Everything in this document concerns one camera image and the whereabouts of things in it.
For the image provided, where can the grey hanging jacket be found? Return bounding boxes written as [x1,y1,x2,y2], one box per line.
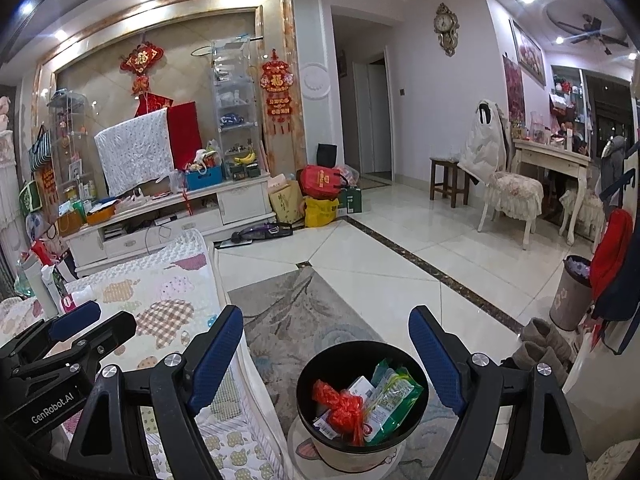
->
[597,135,631,201]

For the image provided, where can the ornate gold wall clock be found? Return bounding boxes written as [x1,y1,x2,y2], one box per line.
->
[433,2,461,57]

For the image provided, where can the brown paper bag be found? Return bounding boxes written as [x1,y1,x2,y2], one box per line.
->
[57,212,83,238]

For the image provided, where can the red cloth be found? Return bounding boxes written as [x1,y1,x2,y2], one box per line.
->
[166,101,203,168]

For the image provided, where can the dark wooden stool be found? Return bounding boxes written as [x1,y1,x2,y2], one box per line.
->
[430,156,473,208]

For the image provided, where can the white floral cushioned stool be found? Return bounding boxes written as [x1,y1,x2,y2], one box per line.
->
[559,187,608,256]

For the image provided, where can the red fabric bag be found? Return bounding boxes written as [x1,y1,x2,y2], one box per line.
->
[299,164,346,201]

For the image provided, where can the glass display shelf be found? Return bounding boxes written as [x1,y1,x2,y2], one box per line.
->
[47,89,96,211]

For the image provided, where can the white puffer jacket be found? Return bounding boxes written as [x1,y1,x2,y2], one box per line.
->
[457,100,511,186]

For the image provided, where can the red floral wall hanging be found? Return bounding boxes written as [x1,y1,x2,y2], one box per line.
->
[502,52,526,121]

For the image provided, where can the patterned patchwork quilt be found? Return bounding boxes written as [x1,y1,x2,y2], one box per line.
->
[0,228,296,480]

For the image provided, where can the grey patterned rug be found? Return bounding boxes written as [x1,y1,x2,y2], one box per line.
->
[227,265,501,480]

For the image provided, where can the dark ceiling fan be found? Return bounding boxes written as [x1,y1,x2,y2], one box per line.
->
[556,14,630,56]

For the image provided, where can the white blue yellow medicine box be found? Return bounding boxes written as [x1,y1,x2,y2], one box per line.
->
[346,375,378,403]

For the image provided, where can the white quilted cloth cover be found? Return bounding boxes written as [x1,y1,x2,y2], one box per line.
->
[94,109,176,198]

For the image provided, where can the white plastic bottle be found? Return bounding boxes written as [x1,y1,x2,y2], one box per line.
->
[59,285,96,313]

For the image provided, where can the grey-green thermos bottle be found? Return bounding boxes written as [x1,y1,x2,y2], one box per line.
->
[22,255,58,318]

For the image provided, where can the white floral cushioned chair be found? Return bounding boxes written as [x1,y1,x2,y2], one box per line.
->
[477,170,545,251]

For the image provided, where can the white TV cabinet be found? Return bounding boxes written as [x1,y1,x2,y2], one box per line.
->
[65,175,273,273]

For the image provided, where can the grey hoop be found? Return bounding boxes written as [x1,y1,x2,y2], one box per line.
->
[192,44,263,58]

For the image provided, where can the green cardboard box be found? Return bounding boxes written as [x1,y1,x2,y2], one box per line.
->
[337,186,363,212]

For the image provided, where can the clear plastic shelf tower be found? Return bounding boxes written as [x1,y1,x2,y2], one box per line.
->
[210,37,266,181]

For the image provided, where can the green patterned bag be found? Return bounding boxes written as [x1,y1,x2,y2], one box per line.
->
[19,180,43,218]

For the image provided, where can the lace-covered standing air conditioner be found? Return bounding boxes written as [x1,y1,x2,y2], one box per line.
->
[0,130,21,241]

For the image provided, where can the brown boot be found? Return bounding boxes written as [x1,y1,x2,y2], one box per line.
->
[500,342,568,386]
[520,317,573,361]

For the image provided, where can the small patterned waste bin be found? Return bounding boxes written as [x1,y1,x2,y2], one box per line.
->
[549,255,596,332]

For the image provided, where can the navy jacket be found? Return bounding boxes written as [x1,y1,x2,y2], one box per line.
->
[592,170,640,356]

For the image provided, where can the large red knot ornament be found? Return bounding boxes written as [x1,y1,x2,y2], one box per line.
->
[119,42,165,96]

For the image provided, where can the black handheld vacuum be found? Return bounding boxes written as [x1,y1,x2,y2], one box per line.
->
[215,224,294,248]

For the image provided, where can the red garment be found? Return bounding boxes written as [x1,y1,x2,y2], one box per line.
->
[590,207,635,306]

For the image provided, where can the framed floral picture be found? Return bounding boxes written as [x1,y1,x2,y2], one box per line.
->
[509,19,547,86]

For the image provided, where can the white dressing table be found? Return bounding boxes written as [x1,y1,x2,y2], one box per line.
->
[512,137,593,246]

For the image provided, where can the yellow plastic bag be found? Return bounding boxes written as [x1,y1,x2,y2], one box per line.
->
[304,197,341,228]

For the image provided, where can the translucent green wipes packet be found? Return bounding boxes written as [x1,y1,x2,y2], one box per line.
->
[364,367,425,443]

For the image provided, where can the red fan-shaped decoration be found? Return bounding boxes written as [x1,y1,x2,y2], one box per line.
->
[134,92,174,117]

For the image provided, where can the black trash bin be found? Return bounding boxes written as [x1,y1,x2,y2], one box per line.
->
[296,341,430,473]

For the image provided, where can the orange white box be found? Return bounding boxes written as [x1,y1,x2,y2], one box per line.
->
[314,407,346,436]

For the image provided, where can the orange tray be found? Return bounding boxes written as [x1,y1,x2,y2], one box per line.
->
[86,205,121,226]

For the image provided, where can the striped tote bag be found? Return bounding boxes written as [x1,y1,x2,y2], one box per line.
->
[27,125,53,173]

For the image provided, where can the beige gift bag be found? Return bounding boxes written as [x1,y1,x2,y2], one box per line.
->
[268,176,306,223]

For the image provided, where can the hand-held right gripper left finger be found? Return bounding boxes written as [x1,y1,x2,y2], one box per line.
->
[65,305,244,480]

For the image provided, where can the red plastic bag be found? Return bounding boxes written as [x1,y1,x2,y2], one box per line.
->
[312,379,373,447]

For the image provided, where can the blue storage basket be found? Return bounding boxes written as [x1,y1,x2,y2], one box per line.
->
[185,164,224,191]

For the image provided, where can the red gold hanging ornament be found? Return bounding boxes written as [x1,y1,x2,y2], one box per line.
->
[259,49,296,136]

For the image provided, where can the white tube bottle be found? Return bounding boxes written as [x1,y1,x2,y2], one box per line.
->
[42,265,68,301]

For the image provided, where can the green red-label snack packet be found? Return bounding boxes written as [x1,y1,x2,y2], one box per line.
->
[372,358,403,383]

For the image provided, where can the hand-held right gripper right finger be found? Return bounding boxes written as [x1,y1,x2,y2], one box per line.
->
[408,305,591,480]

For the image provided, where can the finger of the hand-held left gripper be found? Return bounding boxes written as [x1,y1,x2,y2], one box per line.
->
[0,301,102,361]
[10,311,137,386]

